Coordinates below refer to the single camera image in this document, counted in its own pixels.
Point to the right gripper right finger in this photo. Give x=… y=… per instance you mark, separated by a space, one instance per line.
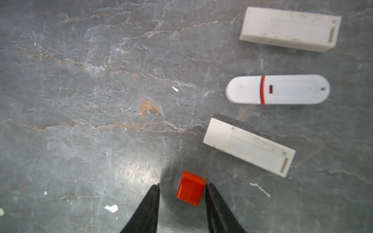
x=220 y=217

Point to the red usb cap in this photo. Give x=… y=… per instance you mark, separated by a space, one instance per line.
x=191 y=188

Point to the white usb drive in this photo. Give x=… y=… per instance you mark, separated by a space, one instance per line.
x=249 y=147
x=278 y=89
x=290 y=29

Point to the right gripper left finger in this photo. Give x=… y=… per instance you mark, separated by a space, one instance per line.
x=145 y=218

